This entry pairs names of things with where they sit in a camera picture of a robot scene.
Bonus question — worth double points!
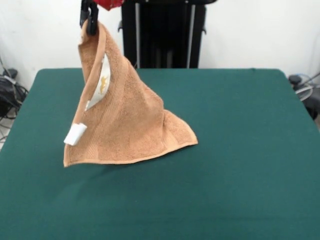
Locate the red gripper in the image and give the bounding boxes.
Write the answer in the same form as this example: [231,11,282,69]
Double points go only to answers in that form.
[79,0,126,36]

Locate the orange terry towel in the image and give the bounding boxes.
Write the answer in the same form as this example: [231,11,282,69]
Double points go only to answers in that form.
[62,19,199,168]

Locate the dark green table cloth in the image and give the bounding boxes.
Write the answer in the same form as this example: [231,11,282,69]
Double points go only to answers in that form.
[0,67,320,240]

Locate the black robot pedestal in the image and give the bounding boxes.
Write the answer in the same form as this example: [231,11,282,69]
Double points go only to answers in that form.
[116,0,208,69]

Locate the black cable tangle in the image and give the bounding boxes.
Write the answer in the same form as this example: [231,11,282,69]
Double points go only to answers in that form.
[0,74,30,121]

